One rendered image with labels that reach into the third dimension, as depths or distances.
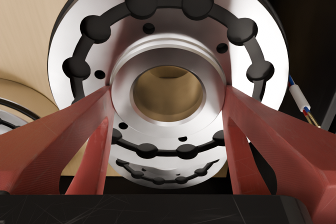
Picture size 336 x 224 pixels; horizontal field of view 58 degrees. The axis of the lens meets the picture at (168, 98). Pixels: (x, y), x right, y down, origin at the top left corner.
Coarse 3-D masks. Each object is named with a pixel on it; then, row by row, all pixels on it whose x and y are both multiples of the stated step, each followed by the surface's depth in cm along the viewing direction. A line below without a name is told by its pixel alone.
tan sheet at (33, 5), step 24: (0, 0) 20; (24, 0) 20; (48, 0) 20; (0, 24) 21; (24, 24) 21; (48, 24) 21; (0, 48) 22; (24, 48) 22; (0, 72) 24; (24, 72) 24; (168, 72) 23; (48, 96) 25; (72, 168) 31
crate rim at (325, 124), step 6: (330, 78) 12; (330, 84) 12; (330, 90) 12; (324, 96) 12; (330, 96) 12; (324, 102) 12; (330, 102) 12; (318, 108) 13; (324, 108) 12; (330, 108) 12; (318, 114) 13; (324, 114) 12; (330, 114) 12; (318, 120) 13; (324, 120) 13; (330, 120) 13; (324, 126) 13; (330, 126) 14
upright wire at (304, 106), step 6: (288, 84) 13; (294, 84) 13; (294, 90) 13; (300, 90) 13; (294, 96) 13; (300, 96) 12; (300, 102) 12; (306, 102) 12; (300, 108) 12; (306, 108) 12; (306, 114) 12; (312, 120) 11; (318, 126) 11
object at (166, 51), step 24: (144, 48) 11; (168, 48) 11; (192, 48) 11; (120, 72) 12; (144, 72) 12; (192, 72) 12; (216, 72) 12; (120, 96) 12; (216, 96) 12; (144, 120) 13; (168, 120) 14; (192, 120) 13
